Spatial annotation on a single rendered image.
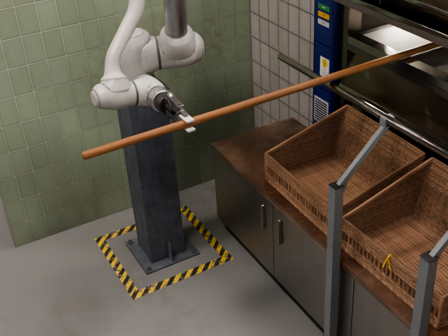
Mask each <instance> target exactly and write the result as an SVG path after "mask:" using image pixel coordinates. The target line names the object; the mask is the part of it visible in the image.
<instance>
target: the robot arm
mask: <svg viewBox="0 0 448 336"><path fill-rule="evenodd" d="M144 8H145V0H129V6H128V9H127V12H126V14H125V16H124V18H123V20H122V22H121V24H120V26H119V28H118V30H117V32H116V34H115V36H114V38H113V40H112V42H111V44H110V46H109V49H108V51H107V54H106V58H105V72H104V76H103V77H102V78H101V82H100V84H97V85H96V86H94V88H92V90H91V100H92V102H93V104H94V106H96V107H98V108H100V109H106V110H119V109H127V108H130V107H134V106H151V107H152V108H154V110H156V111H158V112H161V113H162V114H165V115H167V116H168V118H170V122H169V124H172V123H176V122H178V121H182V120H184V121H185V122H186V123H187V124H188V123H192V122H194V121H195V120H194V119H193V118H192V117H191V116H189V115H188V113H187V112H185V110H184V104H182V102H180V100H178V98H176V96H174V94H173V93H170V92H169V91H168V90H166V88H165V87H164V85H163V84H162V83H161V82H160V81H159V80H157V79H156V78H155V74H154V72H156V71H158V70H160V69H176V68H181V67H187V66H190V65H193V64H195V63H197V62H198V61H200V60H201V59H202V58H203V56H204V52H205V48H204V42H203V39H202V37H201V36H200V35H199V34H198V33H196V32H193V30H192V28H191V27H190V26H188V24H187V0H163V8H164V18H165V26H164V27H163V28H162V30H161V32H160V35H159V36H156V37H154V36H150V35H149V33H148V32H147V31H146V30H144V29H140V28H136V27H137V26H138V24H139V22H140V20H141V17H142V15H143V12H144ZM179 114H180V115H179Z"/></svg>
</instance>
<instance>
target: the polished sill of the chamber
mask: <svg viewBox="0 0 448 336"><path fill-rule="evenodd" d="M348 44H350V45H352V46H354V47H356V48H358V49H360V50H362V51H364V52H366V53H368V54H370V55H372V56H374V57H377V58H382V57H386V56H388V55H392V54H394V53H398V52H399V51H396V50H394V49H392V48H390V47H388V46H386V45H384V44H382V43H379V42H377V41H375V40H373V39H370V38H368V37H366V36H364V35H362V34H360V33H356V34H352V35H348ZM389 64H391V65H393V66H395V67H397V68H399V69H401V70H403V71H406V72H408V73H410V74H412V75H414V76H416V77H418V78H420V79H422V80H424V81H426V82H428V83H430V84H432V85H434V86H436V87H438V88H440V89H442V90H444V91H446V92H448V74H447V73H444V72H442V71H440V70H438V69H436V68H434V67H432V66H429V65H427V64H425V63H423V62H420V61H418V60H416V59H414V58H412V57H406V58H403V59H399V60H396V61H393V62H390V63H389Z"/></svg>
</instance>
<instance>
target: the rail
mask: <svg viewBox="0 0 448 336"><path fill-rule="evenodd" d="M348 1H351V2H353V3H356V4H358V5H361V6H363V7H366V8H368V9H370V10H373V11H376V12H378V13H380V14H383V15H385V16H388V17H390V18H392V19H395V20H398V21H400V22H402V23H405V24H407V25H410V26H412V27H415V28H417V29H420V30H422V31H424V32H427V33H430V34H432V35H434V36H436V37H439V38H442V39H444V40H446V41H448V34H447V33H444V32H442V31H440V30H437V29H434V28H432V27H429V26H427V25H424V24H422V23H419V22H417V21H414V20H412V19H409V18H407V17H404V16H402V15H399V14H397V13H394V12H392V11H389V10H386V9H384V8H382V7H379V6H376V5H374V4H372V3H369V2H366V1H364V0H348Z"/></svg>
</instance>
